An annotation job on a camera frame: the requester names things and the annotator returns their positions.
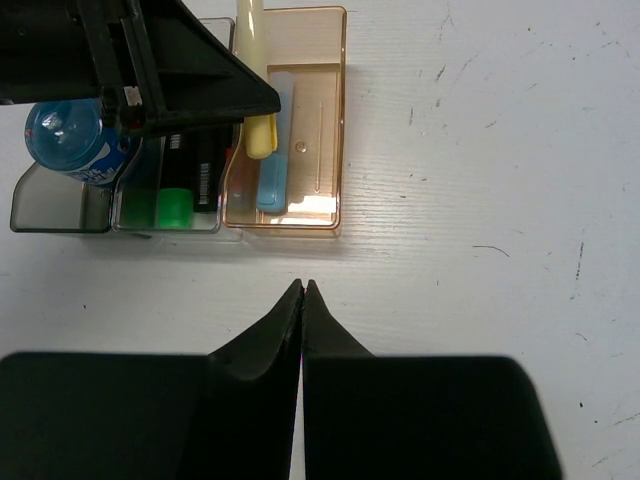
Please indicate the pastel blue highlighter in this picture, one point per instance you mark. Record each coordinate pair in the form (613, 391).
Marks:
(272, 184)

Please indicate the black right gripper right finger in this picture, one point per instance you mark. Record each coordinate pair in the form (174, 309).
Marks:
(416, 417)

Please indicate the smoky grey plastic container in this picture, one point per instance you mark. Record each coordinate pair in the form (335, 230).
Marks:
(48, 202)

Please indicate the pink cap black highlighter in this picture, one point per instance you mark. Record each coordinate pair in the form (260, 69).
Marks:
(244, 174)

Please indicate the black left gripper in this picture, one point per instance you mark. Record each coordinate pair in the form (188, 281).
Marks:
(65, 50)

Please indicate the pastel yellow highlighter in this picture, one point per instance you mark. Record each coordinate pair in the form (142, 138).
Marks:
(260, 134)

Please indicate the clear plastic container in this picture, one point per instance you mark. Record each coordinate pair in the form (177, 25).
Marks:
(135, 196)

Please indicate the orange cap black highlighter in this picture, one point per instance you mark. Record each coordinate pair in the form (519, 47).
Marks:
(224, 150)

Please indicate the yellow cap black highlighter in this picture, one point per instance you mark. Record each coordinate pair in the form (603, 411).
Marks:
(205, 190)

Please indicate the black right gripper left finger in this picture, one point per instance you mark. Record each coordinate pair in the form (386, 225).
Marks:
(228, 414)

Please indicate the amber plastic container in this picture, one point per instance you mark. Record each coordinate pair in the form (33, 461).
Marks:
(310, 43)

